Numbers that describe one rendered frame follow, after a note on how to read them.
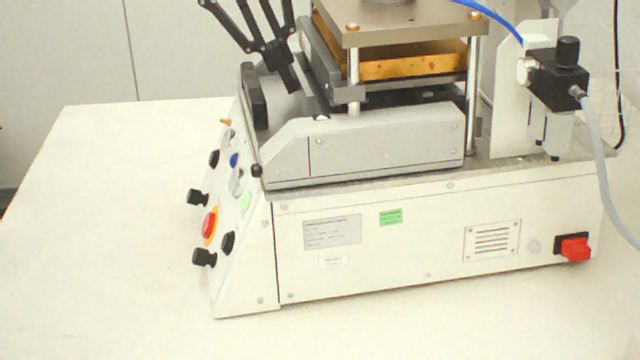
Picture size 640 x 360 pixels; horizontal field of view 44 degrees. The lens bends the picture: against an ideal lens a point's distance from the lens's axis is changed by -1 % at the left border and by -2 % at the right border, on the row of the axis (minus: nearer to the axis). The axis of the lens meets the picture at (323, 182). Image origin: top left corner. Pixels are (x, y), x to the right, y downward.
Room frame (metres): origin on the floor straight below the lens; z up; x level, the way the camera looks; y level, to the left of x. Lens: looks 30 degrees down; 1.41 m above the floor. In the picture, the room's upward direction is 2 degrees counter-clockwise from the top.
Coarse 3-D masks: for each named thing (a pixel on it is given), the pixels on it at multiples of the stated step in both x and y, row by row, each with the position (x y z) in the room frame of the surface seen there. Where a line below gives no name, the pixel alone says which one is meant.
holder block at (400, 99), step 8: (400, 88) 0.98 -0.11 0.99; (400, 96) 0.95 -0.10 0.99; (408, 96) 0.95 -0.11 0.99; (456, 96) 0.95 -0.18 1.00; (344, 104) 0.94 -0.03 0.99; (384, 104) 0.93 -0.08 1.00; (392, 104) 0.93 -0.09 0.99; (400, 104) 0.93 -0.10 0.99; (408, 104) 0.93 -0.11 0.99; (416, 104) 0.93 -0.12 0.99; (456, 104) 0.94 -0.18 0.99; (336, 112) 0.96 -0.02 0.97; (344, 112) 0.91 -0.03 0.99
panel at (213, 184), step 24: (240, 120) 1.06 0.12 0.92; (240, 144) 1.01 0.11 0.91; (216, 168) 1.08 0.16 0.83; (216, 192) 1.03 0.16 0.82; (216, 216) 0.97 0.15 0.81; (240, 216) 0.88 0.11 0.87; (216, 240) 0.93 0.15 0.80; (240, 240) 0.84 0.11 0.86; (216, 264) 0.89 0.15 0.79; (216, 288) 0.84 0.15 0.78
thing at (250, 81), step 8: (240, 64) 1.06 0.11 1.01; (248, 64) 1.05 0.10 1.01; (240, 72) 1.06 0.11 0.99; (248, 72) 1.02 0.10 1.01; (256, 72) 1.03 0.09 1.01; (248, 80) 0.99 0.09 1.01; (256, 80) 0.99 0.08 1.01; (248, 88) 0.97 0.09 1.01; (256, 88) 0.96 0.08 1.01; (248, 96) 0.96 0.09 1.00; (256, 96) 0.94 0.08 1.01; (264, 96) 0.94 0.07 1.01; (256, 104) 0.92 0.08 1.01; (264, 104) 0.92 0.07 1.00; (256, 112) 0.92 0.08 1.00; (264, 112) 0.92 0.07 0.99; (256, 120) 0.92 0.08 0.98; (264, 120) 0.92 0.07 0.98; (256, 128) 0.92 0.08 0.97; (264, 128) 0.92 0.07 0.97
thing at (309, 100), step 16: (240, 80) 1.09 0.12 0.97; (272, 80) 1.09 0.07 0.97; (304, 80) 0.98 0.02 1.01; (272, 96) 1.03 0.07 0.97; (288, 96) 1.03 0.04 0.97; (304, 96) 0.95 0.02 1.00; (320, 96) 1.02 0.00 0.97; (272, 112) 0.97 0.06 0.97; (288, 112) 0.97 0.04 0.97; (304, 112) 0.95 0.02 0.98; (320, 112) 0.97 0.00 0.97; (272, 128) 0.93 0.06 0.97; (480, 128) 0.94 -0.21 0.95; (256, 144) 0.90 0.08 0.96
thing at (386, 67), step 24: (336, 48) 0.97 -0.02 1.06; (360, 48) 0.96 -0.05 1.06; (384, 48) 0.96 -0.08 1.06; (408, 48) 0.96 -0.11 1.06; (432, 48) 0.96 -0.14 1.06; (456, 48) 0.95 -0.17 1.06; (360, 72) 0.91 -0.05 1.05; (384, 72) 0.92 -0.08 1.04; (408, 72) 0.93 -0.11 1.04; (432, 72) 0.93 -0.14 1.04; (456, 72) 0.94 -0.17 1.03
